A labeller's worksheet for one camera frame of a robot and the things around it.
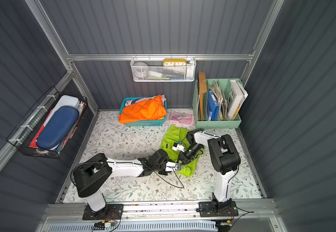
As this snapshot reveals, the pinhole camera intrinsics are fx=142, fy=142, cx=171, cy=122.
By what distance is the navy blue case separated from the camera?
64 cm

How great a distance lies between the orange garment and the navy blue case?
1.02 feet

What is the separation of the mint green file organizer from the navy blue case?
28.2 inches

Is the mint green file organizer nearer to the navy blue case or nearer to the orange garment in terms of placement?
the orange garment
